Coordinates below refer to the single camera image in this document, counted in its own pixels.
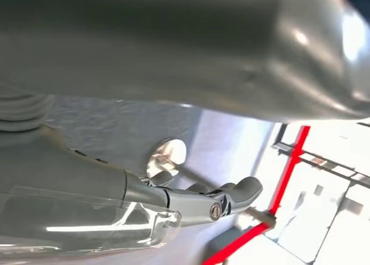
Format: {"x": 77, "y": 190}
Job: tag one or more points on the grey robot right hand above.
{"x": 72, "y": 190}

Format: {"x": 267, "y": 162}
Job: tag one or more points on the chrome stanchion with red belts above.
{"x": 167, "y": 156}

